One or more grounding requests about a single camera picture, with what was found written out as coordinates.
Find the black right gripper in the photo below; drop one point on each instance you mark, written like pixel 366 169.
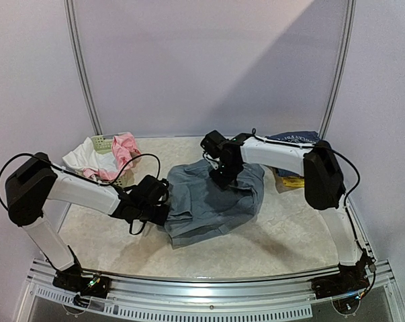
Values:
pixel 223 178

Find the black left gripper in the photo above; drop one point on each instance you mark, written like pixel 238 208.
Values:
pixel 160 219

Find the grey garment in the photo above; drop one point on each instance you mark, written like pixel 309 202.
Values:
pixel 201 210

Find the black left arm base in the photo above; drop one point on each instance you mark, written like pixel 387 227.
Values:
pixel 75 280

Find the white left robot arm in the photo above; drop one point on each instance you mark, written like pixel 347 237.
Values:
pixel 40 192

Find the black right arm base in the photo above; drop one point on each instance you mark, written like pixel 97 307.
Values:
pixel 349 279

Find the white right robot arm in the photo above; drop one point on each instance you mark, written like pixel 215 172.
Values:
pixel 324 188

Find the beige perforated laundry basket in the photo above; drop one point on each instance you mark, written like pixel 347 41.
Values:
pixel 100 143

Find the yellow folded t-shirt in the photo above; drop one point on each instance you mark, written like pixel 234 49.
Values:
pixel 294 182

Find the pink garment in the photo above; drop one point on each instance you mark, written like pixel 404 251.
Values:
pixel 124 148

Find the white garment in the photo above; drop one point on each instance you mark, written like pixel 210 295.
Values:
pixel 86 157

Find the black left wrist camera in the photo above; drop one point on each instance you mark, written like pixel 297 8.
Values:
pixel 152 191

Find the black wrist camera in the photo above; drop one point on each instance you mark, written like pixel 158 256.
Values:
pixel 152 191
pixel 212 143

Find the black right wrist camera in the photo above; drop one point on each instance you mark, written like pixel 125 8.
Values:
pixel 212 143

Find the aluminium front rail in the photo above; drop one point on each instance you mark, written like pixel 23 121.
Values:
pixel 280 298

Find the right aluminium frame post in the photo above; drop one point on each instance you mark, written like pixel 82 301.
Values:
pixel 339 67

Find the aluminium frame post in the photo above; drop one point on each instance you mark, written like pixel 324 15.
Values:
pixel 71 17
pixel 339 67

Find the left aluminium frame post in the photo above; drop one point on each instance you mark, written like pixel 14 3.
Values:
pixel 71 17

